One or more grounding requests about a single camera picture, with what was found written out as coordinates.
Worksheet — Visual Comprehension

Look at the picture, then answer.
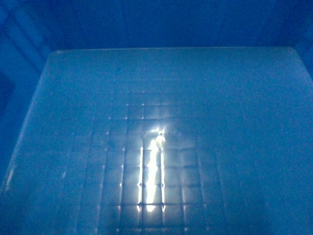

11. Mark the large blue plastic crate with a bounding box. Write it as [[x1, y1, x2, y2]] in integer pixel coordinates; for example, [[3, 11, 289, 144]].
[[0, 0, 313, 235]]

